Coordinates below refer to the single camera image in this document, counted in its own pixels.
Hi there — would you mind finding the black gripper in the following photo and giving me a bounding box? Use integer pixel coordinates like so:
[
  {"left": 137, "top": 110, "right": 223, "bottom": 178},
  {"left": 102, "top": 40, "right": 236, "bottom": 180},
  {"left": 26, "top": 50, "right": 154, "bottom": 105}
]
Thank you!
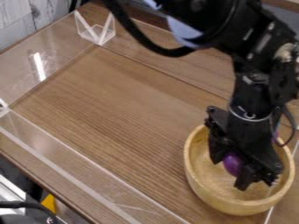
[{"left": 204, "top": 106, "right": 295, "bottom": 191}]

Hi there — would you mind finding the purple toy eggplant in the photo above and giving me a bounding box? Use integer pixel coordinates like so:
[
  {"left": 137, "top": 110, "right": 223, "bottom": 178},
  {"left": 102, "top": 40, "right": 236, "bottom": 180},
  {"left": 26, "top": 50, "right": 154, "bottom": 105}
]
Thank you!
[{"left": 223, "top": 131, "right": 283, "bottom": 177}]

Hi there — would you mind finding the light wooden bowl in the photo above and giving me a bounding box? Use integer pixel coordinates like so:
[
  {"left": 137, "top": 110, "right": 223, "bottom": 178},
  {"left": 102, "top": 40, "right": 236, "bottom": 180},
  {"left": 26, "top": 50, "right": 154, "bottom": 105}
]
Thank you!
[{"left": 182, "top": 124, "right": 295, "bottom": 216}]

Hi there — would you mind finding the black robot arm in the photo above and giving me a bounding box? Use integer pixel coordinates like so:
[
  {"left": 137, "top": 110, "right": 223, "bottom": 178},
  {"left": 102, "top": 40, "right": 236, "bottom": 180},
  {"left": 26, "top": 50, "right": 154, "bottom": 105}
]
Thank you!
[{"left": 144, "top": 0, "right": 299, "bottom": 191}]

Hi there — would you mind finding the black cable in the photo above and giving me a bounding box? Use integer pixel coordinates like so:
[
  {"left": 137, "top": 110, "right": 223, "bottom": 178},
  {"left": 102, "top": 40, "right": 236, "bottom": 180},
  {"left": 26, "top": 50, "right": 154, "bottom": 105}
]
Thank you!
[{"left": 101, "top": 0, "right": 196, "bottom": 58}]

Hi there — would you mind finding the clear acrylic wall panel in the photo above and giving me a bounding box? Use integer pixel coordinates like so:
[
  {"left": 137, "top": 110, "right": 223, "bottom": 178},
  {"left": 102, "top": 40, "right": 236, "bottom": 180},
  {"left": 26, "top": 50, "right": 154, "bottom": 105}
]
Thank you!
[{"left": 0, "top": 99, "right": 188, "bottom": 224}]

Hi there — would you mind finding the clear acrylic corner bracket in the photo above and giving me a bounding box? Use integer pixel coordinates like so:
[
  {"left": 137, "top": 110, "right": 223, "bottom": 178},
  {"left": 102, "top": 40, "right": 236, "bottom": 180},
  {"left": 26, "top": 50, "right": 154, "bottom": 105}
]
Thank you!
[{"left": 73, "top": 11, "right": 116, "bottom": 46}]

